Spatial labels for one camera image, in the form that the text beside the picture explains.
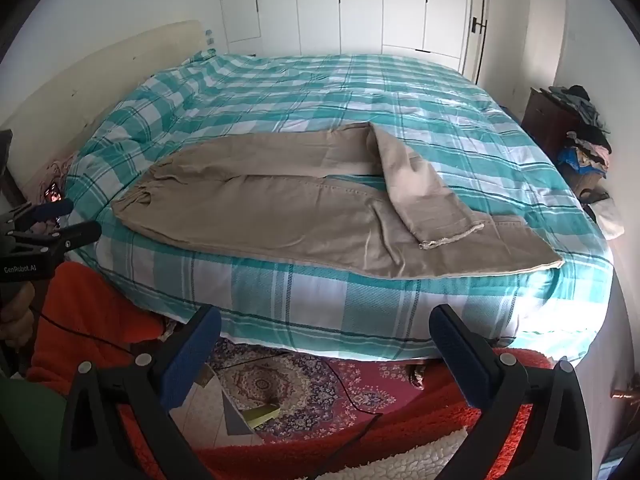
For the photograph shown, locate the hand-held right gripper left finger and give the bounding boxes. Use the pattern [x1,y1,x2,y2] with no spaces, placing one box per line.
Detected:
[59,304,223,480]

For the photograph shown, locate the white wardrobe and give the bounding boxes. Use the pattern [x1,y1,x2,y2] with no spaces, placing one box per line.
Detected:
[216,0,473,76]

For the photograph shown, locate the person's green clothing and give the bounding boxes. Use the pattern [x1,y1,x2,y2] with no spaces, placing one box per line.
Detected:
[0,370,71,480]

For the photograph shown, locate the person's left hand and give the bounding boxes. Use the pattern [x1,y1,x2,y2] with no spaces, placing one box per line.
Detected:
[0,285,37,352]

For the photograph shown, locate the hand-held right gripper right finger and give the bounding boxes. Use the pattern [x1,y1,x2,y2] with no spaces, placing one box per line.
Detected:
[428,303,593,480]

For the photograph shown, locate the red patterned rug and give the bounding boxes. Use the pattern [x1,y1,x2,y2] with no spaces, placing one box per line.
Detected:
[207,337,451,443]

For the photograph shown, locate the cardboard piece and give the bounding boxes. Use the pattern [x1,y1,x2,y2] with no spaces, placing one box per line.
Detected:
[167,362,253,436]

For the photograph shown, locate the dark wooden cabinet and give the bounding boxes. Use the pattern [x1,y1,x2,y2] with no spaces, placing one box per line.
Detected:
[521,86,583,171]

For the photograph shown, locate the black cable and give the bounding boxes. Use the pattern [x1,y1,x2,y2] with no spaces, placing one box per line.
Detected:
[37,312,383,480]

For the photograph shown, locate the white bag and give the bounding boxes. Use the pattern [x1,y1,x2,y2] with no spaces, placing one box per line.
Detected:
[590,195,626,241]

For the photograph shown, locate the white fluffy cloth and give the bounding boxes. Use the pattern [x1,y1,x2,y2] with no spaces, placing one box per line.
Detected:
[320,427,481,480]

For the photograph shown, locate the pile of clothes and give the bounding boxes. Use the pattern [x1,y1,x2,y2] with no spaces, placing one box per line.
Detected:
[547,84,613,181]

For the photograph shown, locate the pink cloth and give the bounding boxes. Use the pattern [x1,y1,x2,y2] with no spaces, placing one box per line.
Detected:
[42,157,76,201]

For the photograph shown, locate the teal plaid blanket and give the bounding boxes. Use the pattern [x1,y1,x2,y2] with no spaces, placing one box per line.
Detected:
[65,50,615,361]

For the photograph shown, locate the orange fleece blanket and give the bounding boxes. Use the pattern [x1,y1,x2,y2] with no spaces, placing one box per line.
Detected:
[27,260,556,480]

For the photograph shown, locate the beige headboard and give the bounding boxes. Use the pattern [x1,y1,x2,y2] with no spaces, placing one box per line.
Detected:
[0,20,206,191]

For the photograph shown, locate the yellow paper item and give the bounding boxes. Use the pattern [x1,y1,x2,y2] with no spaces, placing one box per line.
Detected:
[245,402,281,428]

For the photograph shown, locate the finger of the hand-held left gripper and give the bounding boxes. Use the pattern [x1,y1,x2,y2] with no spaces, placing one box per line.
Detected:
[9,199,74,227]
[10,221,102,257]

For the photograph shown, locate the beige pants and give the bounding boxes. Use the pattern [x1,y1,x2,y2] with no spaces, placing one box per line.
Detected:
[111,121,566,281]

